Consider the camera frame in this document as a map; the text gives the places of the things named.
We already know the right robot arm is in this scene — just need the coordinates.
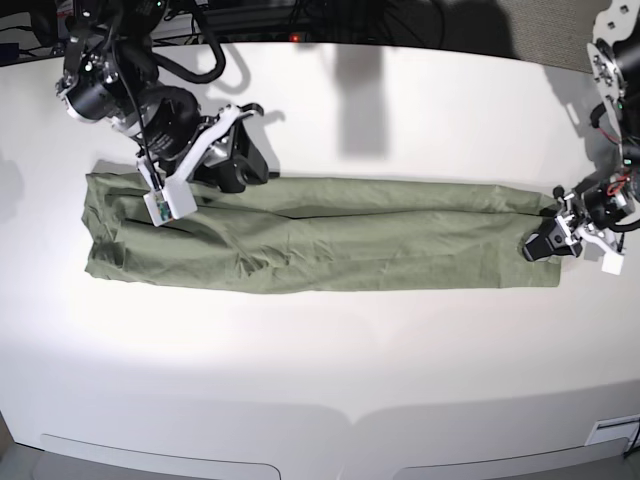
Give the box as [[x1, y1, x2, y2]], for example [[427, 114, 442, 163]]
[[56, 1, 227, 191]]

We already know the white label sticker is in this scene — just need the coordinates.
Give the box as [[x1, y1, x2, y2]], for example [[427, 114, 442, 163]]
[[585, 417, 639, 447]]

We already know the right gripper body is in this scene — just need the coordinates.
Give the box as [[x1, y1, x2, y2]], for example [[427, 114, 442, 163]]
[[144, 87, 270, 193]]

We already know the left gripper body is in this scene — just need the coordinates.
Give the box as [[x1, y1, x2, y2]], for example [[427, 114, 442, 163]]
[[521, 215, 583, 262]]

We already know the olive green T-shirt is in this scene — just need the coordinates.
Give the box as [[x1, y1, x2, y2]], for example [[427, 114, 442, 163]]
[[82, 172, 562, 294]]

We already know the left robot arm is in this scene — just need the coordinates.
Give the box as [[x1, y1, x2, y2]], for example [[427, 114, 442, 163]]
[[522, 1, 639, 274]]

